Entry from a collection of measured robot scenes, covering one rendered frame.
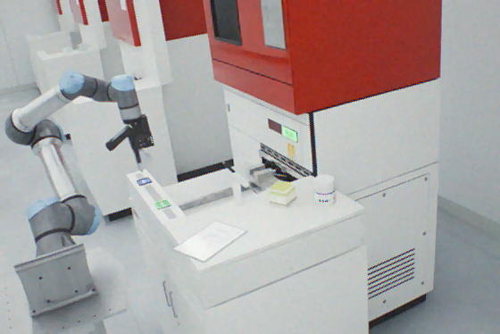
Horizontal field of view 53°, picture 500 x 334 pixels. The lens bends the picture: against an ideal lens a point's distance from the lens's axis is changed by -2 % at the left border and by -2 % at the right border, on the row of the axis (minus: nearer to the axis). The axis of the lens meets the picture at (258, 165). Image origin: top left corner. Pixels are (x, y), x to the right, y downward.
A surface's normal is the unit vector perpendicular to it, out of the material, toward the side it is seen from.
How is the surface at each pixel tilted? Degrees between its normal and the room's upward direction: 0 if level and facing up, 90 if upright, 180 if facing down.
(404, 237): 90
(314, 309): 90
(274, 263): 90
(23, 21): 90
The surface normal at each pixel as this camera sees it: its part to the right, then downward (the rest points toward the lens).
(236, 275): 0.46, 0.31
